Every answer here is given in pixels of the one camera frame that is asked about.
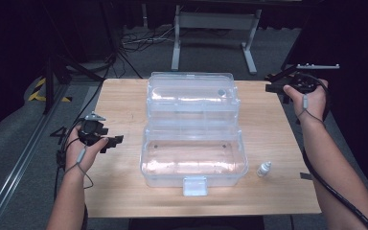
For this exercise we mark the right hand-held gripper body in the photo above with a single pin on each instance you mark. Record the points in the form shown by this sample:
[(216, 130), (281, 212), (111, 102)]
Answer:
[(303, 84)]

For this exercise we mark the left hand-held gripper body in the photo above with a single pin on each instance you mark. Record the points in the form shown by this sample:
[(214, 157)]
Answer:
[(91, 129)]

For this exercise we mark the clear plastic storage box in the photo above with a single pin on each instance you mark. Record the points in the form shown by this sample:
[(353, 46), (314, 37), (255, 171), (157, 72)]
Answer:
[(193, 159)]

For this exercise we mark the small white dropper bottle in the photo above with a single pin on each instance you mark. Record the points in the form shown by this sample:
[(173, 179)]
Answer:
[(263, 170)]

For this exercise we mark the person's right hand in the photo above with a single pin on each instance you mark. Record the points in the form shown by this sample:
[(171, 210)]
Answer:
[(311, 103)]

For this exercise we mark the person's left hand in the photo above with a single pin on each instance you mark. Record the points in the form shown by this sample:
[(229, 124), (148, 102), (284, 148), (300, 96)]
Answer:
[(81, 156)]

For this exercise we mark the black tape floor marking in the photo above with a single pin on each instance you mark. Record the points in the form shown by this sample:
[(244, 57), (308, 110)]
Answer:
[(61, 132)]

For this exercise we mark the yellow black hazard tape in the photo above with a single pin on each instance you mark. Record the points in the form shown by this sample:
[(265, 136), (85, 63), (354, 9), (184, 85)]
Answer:
[(40, 83)]

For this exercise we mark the dark tape piece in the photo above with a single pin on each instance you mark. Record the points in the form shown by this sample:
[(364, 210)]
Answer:
[(306, 176)]

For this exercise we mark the aluminium floor rail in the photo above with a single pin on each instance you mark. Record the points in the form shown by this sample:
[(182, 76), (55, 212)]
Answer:
[(16, 166)]

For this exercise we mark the grey metal desk frame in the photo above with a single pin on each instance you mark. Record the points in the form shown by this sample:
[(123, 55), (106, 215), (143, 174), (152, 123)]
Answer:
[(215, 20)]

